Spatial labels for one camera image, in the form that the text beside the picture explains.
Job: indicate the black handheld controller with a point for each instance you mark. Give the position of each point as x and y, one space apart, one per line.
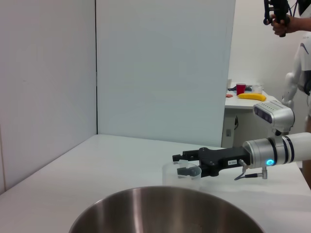
279 9

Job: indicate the person's dark torso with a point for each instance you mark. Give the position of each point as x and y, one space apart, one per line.
305 7

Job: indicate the grey socket plate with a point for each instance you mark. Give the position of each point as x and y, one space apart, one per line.
228 133

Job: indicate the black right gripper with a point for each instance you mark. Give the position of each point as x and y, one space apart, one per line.
223 157

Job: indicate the stainless steel bowl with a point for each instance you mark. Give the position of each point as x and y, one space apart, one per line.
145 213

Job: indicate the person's forearm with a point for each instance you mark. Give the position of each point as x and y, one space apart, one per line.
303 23

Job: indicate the clear plastic cup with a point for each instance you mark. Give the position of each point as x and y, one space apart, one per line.
167 180

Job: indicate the person's hand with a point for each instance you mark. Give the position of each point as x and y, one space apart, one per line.
290 24

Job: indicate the clear plastic container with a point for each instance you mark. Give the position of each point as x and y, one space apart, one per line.
257 89

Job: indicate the small pink item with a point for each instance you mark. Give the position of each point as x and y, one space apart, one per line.
229 96

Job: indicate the small white carton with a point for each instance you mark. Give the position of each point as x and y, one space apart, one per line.
229 83

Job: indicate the red plastic cup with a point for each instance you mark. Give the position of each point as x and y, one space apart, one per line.
241 89

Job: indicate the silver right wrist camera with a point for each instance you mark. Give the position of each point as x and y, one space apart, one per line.
277 114

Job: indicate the yellow banana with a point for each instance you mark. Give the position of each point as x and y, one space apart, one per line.
252 97

